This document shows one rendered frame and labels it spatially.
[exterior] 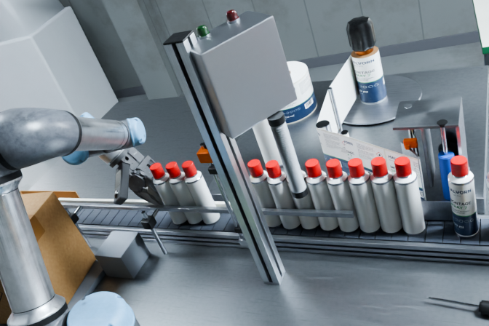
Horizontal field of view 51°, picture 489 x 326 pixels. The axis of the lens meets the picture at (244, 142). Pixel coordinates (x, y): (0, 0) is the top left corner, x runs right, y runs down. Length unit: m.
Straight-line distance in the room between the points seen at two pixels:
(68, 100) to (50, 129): 3.22
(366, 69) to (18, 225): 1.12
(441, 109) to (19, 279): 0.95
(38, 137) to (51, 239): 0.54
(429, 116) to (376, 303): 0.43
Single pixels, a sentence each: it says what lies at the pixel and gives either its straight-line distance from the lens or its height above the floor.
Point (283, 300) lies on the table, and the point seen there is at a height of 0.83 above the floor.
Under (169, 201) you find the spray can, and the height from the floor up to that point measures 0.97.
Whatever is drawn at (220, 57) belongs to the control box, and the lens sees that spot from 0.96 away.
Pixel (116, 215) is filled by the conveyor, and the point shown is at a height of 0.88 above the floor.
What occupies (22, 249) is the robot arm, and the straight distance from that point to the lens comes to 1.11.
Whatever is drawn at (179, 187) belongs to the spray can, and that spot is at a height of 1.02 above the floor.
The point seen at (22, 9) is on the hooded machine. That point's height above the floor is 1.15.
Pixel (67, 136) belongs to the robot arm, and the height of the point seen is 1.40.
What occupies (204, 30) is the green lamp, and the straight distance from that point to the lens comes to 1.00.
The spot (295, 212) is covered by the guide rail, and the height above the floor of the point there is 0.96.
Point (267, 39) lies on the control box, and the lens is 1.00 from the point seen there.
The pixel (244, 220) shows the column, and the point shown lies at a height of 1.05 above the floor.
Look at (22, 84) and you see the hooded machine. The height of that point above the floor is 0.64.
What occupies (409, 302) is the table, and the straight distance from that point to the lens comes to 1.23.
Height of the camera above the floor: 1.79
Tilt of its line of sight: 31 degrees down
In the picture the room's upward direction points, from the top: 20 degrees counter-clockwise
